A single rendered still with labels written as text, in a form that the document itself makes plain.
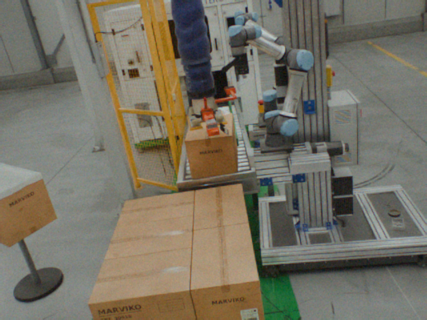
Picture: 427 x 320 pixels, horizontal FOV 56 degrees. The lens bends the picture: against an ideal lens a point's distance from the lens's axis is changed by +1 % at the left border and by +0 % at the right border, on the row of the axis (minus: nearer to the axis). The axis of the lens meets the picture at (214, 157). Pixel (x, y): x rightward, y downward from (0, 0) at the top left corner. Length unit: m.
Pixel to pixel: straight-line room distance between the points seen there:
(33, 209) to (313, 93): 2.18
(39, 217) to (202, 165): 1.33
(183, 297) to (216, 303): 0.20
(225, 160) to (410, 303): 1.69
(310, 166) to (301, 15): 0.96
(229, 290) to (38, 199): 1.62
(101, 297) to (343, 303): 1.59
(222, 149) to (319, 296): 1.35
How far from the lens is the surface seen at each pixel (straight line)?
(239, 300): 2.48
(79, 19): 3.93
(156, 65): 3.90
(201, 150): 3.36
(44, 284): 3.81
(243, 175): 3.42
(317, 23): 2.77
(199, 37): 2.95
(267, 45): 2.58
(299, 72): 2.56
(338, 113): 2.88
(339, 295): 3.09
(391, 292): 3.15
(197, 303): 2.48
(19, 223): 3.25
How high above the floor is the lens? 2.12
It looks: 24 degrees down
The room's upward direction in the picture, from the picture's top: 10 degrees counter-clockwise
